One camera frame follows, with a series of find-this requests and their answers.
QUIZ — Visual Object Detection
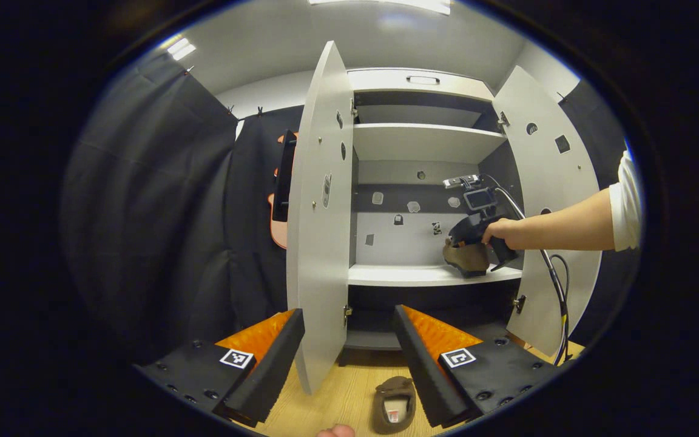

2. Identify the ceiling light panel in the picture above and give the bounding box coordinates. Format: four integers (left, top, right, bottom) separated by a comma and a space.
166, 38, 197, 61
308, 0, 452, 16

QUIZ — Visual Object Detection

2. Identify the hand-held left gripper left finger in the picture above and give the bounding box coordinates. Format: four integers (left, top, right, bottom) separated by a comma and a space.
133, 308, 306, 429

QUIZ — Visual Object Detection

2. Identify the white shoe cabinet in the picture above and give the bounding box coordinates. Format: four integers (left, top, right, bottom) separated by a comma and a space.
286, 41, 602, 395

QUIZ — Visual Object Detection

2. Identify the brown fuzzy shoe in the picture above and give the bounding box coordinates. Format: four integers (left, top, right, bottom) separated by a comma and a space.
442, 239, 491, 279
373, 376, 417, 435

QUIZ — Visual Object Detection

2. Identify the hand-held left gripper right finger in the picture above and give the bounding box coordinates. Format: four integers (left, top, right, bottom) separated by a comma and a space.
393, 305, 562, 429

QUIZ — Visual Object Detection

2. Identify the black backdrop cloth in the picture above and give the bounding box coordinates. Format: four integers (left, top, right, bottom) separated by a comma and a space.
61, 52, 305, 365
559, 79, 641, 347

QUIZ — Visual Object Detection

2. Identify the white shirt sleeve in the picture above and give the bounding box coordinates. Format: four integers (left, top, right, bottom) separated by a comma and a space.
609, 151, 641, 251

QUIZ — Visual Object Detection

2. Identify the black cable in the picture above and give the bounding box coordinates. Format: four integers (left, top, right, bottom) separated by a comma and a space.
486, 174, 570, 365

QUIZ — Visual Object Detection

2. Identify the white shoe cabinet door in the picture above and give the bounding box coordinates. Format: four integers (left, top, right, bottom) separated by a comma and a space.
492, 66, 602, 357
286, 41, 356, 395

